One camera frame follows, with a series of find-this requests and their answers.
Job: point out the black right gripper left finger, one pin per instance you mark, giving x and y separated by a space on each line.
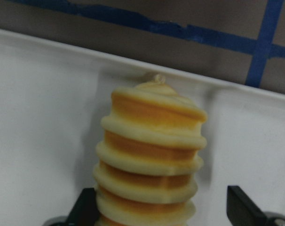
84 211

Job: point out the striped yellow bread loaf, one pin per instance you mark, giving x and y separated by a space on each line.
148 157

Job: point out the white rectangular tray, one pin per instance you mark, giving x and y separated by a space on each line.
52 97

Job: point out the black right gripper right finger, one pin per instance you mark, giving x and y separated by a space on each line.
242 211

